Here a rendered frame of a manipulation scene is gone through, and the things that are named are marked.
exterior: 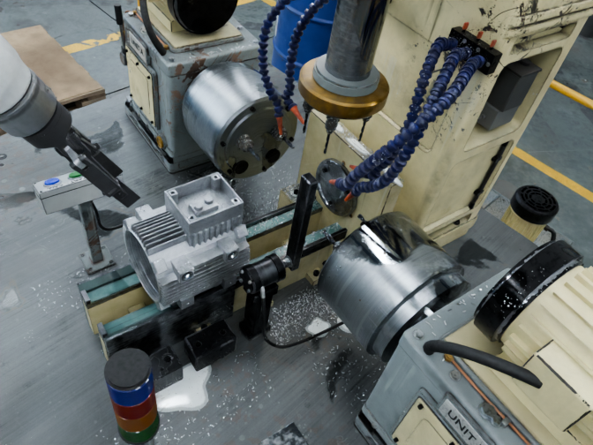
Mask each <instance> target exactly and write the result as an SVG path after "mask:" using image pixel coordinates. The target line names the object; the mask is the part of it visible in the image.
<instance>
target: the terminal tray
mask: <svg viewBox="0 0 593 445"><path fill-rule="evenodd" d="M209 191H211V192H210V193H209ZM218 192H219V193H218ZM205 193H206V195H205ZM215 194H216V196H215ZM164 195H165V206H166V211H169V212H170V213H171V214H172V215H173V217H175V219H176V220H177V223H179V225H180V226H182V230H184V234H186V241H187V243H188V245H189V247H191V246H192V247H194V248H195V247H196V244H198V245H201V242H203V241H204V243H206V242H207V240H208V239H210V240H213V237H215V238H218V235H221V236H223V234H224V232H226V233H227V234H228V233H229V231H230V230H231V231H234V228H235V227H236V226H238V225H240V224H242V216H243V211H244V202H243V201H242V200H241V199H240V197H239V196H238V195H237V194H236V193H235V191H234V190H233V189H232V188H231V187H230V186H229V184H228V183H227V182H226V181H225V180H224V178H223V177H222V176H221V175H220V174H219V172H216V173H214V174H211V175H208V176H206V177H202V178H199V179H196V180H193V181H191V182H189V183H186V184H183V185H179V186H177V187H174V188H171V189H168V190H166V191H164ZM203 195H205V196H203ZM192 196H193V197H192ZM200 196H202V197H200ZM214 196H215V197H214ZM186 197H187V199H186ZM203 197H204V198H203ZM202 198H203V199H202ZM183 200H184V202H181V201H183ZM187 201H188V203H187V204H186V202H187ZM178 202H179V204H178ZM219 202H220V203H219ZM222 203H223V205H222ZM218 204H219V205H218ZM221 206H222V208H223V209H222V208H221ZM181 207H182V208H181ZM188 207H189V208H188ZM216 208H217V211H216ZM181 209H182V210H181ZM215 211H216V212H215ZM189 213H190V214H192V215H189ZM200 217H201V218H200Z"/></svg>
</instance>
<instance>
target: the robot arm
mask: <svg viewBox="0 0 593 445"><path fill-rule="evenodd" d="M56 98H57V97H56V96H55V95H54V93H53V92H52V90H51V88H50V87H48V86H47V85H46V84H45V83H44V82H43V80H41V79H40V78H39V77H38V76H37V75H36V74H35V73H34V72H33V71H32V70H31V69H30V68H28V67H27V66H26V65H25V64H24V63H23V61H22V60H21V59H20V57H19V54H18V53H17V51H16V50H15V49H14V48H13V47H12V45H11V44H10V43H9V42H8V41H6V40H5V38H4V37H3V36H2V35H0V128H1V129H2V130H4V131H5V132H7V133H8V134H10V135H11V136H13V137H17V138H23V139H24V140H26V141H27V142H28V143H30V144H31V145H32V146H34V147H37V148H40V149H45V148H50V147H53V148H54V149H55V150H56V152H57V153H59V154H60V155H61V156H63V157H65V158H66V159H67V160H68V161H69V162H70V163H69V166H70V167H71V169H73V170H76V171H77V172H78V173H79V174H81V175H82V176H83V177H84V178H86V179H87V180H88V181H89V182H91V183H92V184H93V185H94V186H96V187H97V188H98V189H99V190H101V192H102V194H103V195H104V196H105V195H106V196H107V197H109V198H110V197H111V196H112V197H114V198H115V199H116V200H118V201H119V202H121V203H122V204H123V205H125V206H126V207H130V206H131V205H132V204H133V203H135V202H136V201H137V200H139V199H140V197H139V195H138V194H137V193H135V192H134V191H133V190H132V189H131V188H130V187H129V186H128V185H126V184H125V183H124V182H123V181H122V180H120V179H119V178H118V177H117V176H118V175H119V174H121V173H122V172H123V170H122V169H121V168H120V167H119V166H118V165H117V164H115V163H114V162H113V161H112V160H111V159H109V158H108V157H107V156H106V155H105V154H104V153H103V152H102V151H101V150H100V149H99V148H100V147H101V146H100V145H99V144H98V143H97V142H96V143H95V144H91V142H92V141H91V140H90V139H89V138H88V137H87V136H86V135H84V134H83V133H82V132H81V131H79V130H78V129H77V128H76V127H74V126H73V125H72V124H71V122H72V118H71V113H70V111H69V110H68V109H67V108H65V107H64V106H63V105H62V104H61V103H60V102H59V101H58V100H57V99H56ZM98 149H99V150H98ZM97 150H98V151H97Z"/></svg>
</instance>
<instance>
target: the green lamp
mask: <svg viewBox="0 0 593 445"><path fill-rule="evenodd" d="M117 424H118V423H117ZM158 424H159V417H158V411H157V415H156V418H155V420H154V422H153V423H152V425H151V426H149V427H148V428H146V429H145V430H142V431H140V432H128V431H125V430H123V428H122V427H120V426H119V425H118V428H119V431H120V434H121V435H122V436H123V437H124V438H125V439H126V440H127V441H130V442H143V441H146V440H147V439H149V438H150V437H152V435H153V434H154V433H155V431H156V429H157V427H158Z"/></svg>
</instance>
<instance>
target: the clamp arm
mask: <svg viewBox="0 0 593 445"><path fill-rule="evenodd" d="M318 182H319V181H318V180H317V179H316V178H315V177H314V176H313V175H312V174H311V173H310V172H308V173H305V174H303V175H302V176H301V180H300V185H299V189H298V194H297V198H296V206H295V211H294V216H293V221H292V225H291V230H290V234H289V242H288V247H287V252H286V256H285V260H288V259H289V260H288V264H290V262H291V265H289V266H288V268H289V269H290V270H291V271H294V270H296V269H298V268H299V264H300V260H301V256H302V252H303V248H304V245H305V237H306V233H307V230H308V225H309V221H310V218H311V213H312V207H313V202H314V199H315V195H316V191H317V190H318V187H319V186H318ZM286 257H288V258H286Z"/></svg>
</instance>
